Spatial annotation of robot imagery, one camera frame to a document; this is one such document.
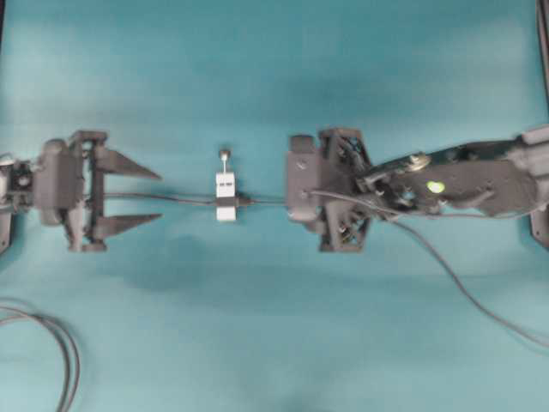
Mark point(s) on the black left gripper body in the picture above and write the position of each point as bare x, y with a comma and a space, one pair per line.
85, 223

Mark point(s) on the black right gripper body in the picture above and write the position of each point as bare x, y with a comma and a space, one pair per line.
344, 157

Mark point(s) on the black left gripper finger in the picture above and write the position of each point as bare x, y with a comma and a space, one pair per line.
114, 225
113, 162

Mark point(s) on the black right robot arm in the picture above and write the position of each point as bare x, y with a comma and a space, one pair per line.
498, 179

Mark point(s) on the black female USB connector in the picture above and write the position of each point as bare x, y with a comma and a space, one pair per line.
171, 198

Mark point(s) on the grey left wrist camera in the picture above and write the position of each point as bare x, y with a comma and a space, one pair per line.
57, 181

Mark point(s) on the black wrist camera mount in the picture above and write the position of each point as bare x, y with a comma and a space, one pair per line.
305, 163

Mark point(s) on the black aluminium frame rail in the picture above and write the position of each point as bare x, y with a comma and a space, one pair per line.
542, 30

